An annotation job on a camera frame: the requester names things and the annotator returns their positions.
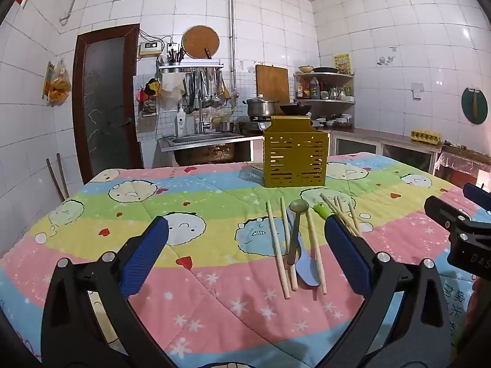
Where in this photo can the small steel pot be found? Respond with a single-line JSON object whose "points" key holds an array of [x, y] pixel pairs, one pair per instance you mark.
{"points": [[227, 126]]}

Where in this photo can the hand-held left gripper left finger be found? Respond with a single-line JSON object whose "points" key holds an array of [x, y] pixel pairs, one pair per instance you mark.
{"points": [[145, 255]]}

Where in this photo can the red cabinet with plastic cover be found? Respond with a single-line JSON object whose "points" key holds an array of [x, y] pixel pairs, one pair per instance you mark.
{"points": [[464, 168]]}

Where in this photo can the metal wall rack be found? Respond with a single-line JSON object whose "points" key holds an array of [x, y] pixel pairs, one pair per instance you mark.
{"points": [[191, 67]]}

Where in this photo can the yellow egg carton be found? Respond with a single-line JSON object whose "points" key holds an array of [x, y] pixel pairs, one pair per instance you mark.
{"points": [[425, 137]]}

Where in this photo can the wall stickers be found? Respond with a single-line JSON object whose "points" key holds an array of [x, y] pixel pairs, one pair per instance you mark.
{"points": [[385, 60]]}

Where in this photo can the metal faucet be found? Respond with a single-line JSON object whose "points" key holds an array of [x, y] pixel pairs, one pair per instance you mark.
{"points": [[201, 119]]}

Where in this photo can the beige bowl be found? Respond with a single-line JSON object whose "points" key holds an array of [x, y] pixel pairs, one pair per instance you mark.
{"points": [[305, 69]]}

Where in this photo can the steel pot with lid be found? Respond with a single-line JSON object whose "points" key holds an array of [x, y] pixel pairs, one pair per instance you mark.
{"points": [[261, 108]]}

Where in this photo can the white wall socket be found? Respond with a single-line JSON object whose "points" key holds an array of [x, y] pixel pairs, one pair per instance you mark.
{"points": [[417, 89]]}

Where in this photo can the black wok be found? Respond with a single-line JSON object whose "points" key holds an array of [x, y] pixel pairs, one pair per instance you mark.
{"points": [[295, 109]]}

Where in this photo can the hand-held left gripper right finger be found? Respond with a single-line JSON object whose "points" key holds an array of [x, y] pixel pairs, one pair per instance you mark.
{"points": [[345, 255]]}

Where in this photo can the green plastic utensil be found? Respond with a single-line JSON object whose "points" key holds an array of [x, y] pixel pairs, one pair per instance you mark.
{"points": [[320, 211]]}

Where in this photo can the metal corner shelf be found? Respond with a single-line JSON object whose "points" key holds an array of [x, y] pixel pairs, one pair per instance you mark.
{"points": [[326, 101]]}

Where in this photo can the yellow perforated utensil holder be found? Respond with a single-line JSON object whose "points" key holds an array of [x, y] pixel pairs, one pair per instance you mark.
{"points": [[295, 161]]}

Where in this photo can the rectangular wooden cutting board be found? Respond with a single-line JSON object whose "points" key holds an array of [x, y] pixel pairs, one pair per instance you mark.
{"points": [[272, 84]]}

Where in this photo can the gas stove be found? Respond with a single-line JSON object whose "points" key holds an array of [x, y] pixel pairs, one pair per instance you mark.
{"points": [[251, 124]]}

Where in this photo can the metal cup of knives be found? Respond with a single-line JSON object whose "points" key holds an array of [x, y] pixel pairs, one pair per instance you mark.
{"points": [[173, 57]]}

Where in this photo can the yellow wall poster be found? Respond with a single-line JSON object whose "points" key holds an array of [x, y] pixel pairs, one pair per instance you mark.
{"points": [[341, 63]]}

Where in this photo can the brown frosted glass door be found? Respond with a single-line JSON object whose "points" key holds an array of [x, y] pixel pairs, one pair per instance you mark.
{"points": [[103, 103]]}

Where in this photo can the leaning wooden sticks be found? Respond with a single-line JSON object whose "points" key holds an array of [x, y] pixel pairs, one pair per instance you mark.
{"points": [[59, 180]]}

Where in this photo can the metal wall pipe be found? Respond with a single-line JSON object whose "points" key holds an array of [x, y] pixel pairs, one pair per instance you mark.
{"points": [[231, 27]]}

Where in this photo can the kitchen counter cabinet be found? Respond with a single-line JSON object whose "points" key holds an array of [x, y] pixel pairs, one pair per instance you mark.
{"points": [[383, 147]]}

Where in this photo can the colourful hanging bags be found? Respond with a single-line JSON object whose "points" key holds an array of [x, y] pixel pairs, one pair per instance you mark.
{"points": [[149, 90]]}

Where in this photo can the steel sink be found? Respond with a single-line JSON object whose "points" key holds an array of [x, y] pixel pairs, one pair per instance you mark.
{"points": [[203, 149]]}

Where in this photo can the round wooden board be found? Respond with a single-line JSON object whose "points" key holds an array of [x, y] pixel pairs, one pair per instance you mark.
{"points": [[200, 42]]}

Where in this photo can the black pan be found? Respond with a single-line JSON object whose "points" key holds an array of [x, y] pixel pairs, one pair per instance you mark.
{"points": [[326, 70]]}

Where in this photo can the white thermostat box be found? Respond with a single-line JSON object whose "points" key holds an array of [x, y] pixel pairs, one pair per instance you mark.
{"points": [[150, 48]]}

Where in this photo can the white soap dispenser bottle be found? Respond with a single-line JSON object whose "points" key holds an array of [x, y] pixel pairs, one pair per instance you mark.
{"points": [[180, 122]]}

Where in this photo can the cooking oil bottle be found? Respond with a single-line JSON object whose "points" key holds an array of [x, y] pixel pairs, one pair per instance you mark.
{"points": [[314, 89]]}

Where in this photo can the yellow hanging plastic bag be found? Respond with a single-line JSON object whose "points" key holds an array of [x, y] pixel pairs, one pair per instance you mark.
{"points": [[59, 84]]}

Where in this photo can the wooden chopstick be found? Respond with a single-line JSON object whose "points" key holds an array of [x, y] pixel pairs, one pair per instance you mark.
{"points": [[277, 249], [338, 204], [353, 214], [284, 214], [315, 245], [332, 205]]}

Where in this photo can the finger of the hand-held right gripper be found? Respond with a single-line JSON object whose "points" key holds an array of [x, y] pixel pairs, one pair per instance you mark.
{"points": [[443, 212], [477, 196]]}

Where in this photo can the cartoon printed blanket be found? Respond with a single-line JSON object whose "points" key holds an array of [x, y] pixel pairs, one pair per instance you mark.
{"points": [[214, 237]]}

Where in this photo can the white hanging cloth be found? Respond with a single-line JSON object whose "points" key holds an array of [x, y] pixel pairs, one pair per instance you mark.
{"points": [[172, 84]]}

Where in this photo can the round green wall board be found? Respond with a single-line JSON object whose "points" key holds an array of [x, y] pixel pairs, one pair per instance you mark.
{"points": [[475, 105]]}

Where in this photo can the group of small bowls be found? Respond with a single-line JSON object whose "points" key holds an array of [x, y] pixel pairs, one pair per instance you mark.
{"points": [[337, 121]]}

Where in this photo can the row of hanging ladles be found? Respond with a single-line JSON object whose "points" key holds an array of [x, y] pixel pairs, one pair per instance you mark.
{"points": [[207, 90]]}

